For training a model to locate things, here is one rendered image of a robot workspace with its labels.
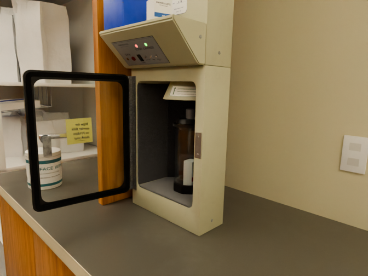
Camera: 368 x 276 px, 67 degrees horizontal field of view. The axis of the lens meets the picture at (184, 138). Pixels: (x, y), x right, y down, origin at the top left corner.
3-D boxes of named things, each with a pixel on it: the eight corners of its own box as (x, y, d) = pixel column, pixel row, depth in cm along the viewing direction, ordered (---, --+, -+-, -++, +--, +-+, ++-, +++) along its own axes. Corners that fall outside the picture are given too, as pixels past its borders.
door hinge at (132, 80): (132, 188, 100) (131, 76, 93) (136, 190, 98) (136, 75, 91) (128, 189, 99) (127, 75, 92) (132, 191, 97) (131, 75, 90)
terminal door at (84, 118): (130, 191, 98) (128, 74, 91) (33, 213, 79) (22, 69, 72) (129, 190, 98) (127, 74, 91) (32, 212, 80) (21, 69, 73)
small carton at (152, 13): (164, 28, 76) (164, 4, 75) (172, 24, 71) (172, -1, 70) (146, 26, 73) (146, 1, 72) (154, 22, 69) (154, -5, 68)
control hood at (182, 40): (131, 68, 92) (130, 36, 91) (206, 64, 70) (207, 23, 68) (99, 66, 84) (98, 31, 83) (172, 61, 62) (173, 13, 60)
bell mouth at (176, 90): (189, 98, 101) (190, 82, 100) (230, 100, 89) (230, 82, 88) (151, 98, 89) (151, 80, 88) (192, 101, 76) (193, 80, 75)
